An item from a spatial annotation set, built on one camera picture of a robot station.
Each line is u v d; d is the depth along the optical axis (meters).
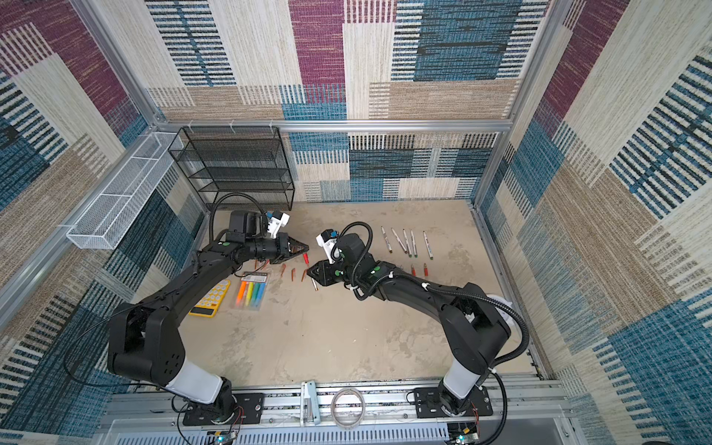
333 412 0.73
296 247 0.79
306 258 0.81
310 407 0.71
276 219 0.79
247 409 0.73
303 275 0.99
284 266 1.02
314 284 0.79
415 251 1.05
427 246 1.06
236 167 1.09
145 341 0.44
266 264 1.00
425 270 1.00
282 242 0.74
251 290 0.94
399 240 1.08
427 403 0.73
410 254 1.05
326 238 0.75
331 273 0.73
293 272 1.00
